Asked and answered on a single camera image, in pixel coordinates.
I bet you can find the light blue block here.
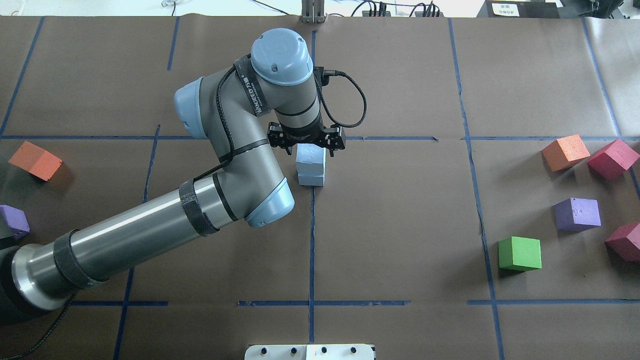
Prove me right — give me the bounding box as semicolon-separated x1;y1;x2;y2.
295;143;326;177
297;173;325;187

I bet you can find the crimson block near tray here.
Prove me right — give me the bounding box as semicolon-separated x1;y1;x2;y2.
587;139;640;180

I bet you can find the purple block left side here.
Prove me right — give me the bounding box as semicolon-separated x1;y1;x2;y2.
0;204;31;240

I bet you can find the green foam block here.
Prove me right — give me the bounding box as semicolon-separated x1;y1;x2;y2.
497;236;543;272

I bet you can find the white pedestal column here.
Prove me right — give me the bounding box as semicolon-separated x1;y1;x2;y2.
244;343;377;360

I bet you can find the purple block right side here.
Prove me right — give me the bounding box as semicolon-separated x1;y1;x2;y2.
552;197;602;232

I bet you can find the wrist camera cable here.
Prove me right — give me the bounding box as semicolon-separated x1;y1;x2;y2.
312;66;368;129

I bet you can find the purple block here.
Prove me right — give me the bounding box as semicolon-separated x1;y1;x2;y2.
0;204;31;240
552;197;602;232

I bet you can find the orange block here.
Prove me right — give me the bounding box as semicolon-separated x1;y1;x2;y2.
8;141;63;182
541;134;591;172

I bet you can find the black power box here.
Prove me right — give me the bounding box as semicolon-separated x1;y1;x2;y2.
476;0;560;19

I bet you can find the aluminium frame post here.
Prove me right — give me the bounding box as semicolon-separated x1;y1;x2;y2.
301;0;327;24

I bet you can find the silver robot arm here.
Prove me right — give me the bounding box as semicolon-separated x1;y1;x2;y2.
1;28;346;326

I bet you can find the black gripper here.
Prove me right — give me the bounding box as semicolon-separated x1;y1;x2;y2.
267;121;346;158

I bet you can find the orange block left side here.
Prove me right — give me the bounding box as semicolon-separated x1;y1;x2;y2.
8;141;63;182

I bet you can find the orange block right side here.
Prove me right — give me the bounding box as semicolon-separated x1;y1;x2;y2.
541;134;591;172

